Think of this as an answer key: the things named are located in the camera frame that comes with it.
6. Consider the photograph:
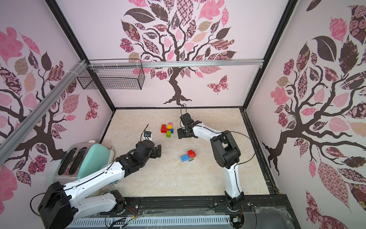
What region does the aluminium frame bar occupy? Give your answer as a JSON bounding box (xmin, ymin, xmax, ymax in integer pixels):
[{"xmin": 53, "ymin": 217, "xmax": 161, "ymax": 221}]
[
  {"xmin": 88, "ymin": 59, "xmax": 264, "ymax": 68},
  {"xmin": 1, "ymin": 60, "xmax": 87, "ymax": 164}
]

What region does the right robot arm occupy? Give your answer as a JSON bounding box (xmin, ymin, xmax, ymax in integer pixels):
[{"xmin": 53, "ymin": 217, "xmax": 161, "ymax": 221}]
[{"xmin": 177, "ymin": 113, "xmax": 245, "ymax": 210}]

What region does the aluminium frame bar left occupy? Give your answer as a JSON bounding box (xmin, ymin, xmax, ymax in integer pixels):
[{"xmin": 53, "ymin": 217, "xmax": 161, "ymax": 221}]
[{"xmin": 1, "ymin": 60, "xmax": 87, "ymax": 164}]

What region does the white slotted cable duct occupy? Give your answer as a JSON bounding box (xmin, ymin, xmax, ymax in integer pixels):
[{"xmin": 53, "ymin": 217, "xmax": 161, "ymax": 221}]
[{"xmin": 67, "ymin": 215, "xmax": 231, "ymax": 229}]

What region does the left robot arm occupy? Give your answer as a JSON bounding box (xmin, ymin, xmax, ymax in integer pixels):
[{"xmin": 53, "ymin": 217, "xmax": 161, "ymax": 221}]
[{"xmin": 38, "ymin": 140, "xmax": 162, "ymax": 229}]

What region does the mint green toaster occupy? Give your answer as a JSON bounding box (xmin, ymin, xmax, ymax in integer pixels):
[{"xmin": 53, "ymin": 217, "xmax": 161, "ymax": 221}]
[{"xmin": 52, "ymin": 140, "xmax": 115, "ymax": 185}]

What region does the long blue lego brick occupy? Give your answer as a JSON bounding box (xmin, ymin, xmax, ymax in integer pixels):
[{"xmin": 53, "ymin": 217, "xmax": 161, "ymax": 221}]
[{"xmin": 180, "ymin": 154, "xmax": 190, "ymax": 162}]

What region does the tall red lego brick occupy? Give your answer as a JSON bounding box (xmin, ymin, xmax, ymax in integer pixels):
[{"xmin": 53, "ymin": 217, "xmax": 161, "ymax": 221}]
[{"xmin": 187, "ymin": 150, "xmax": 196, "ymax": 158}]

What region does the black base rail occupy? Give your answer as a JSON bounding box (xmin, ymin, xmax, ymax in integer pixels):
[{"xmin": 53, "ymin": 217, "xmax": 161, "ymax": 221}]
[{"xmin": 52, "ymin": 194, "xmax": 301, "ymax": 229}]

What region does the long red lego brick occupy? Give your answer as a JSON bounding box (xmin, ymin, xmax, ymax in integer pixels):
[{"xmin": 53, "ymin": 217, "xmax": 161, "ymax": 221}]
[{"xmin": 161, "ymin": 124, "xmax": 169, "ymax": 133}]

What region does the aluminium frame bar back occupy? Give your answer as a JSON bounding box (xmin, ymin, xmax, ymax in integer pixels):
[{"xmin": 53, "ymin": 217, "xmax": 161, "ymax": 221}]
[{"xmin": 88, "ymin": 59, "xmax": 264, "ymax": 68}]

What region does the black wire basket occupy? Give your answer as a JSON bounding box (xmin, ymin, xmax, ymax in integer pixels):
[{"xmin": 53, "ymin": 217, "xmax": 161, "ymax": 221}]
[{"xmin": 77, "ymin": 59, "xmax": 145, "ymax": 90}]

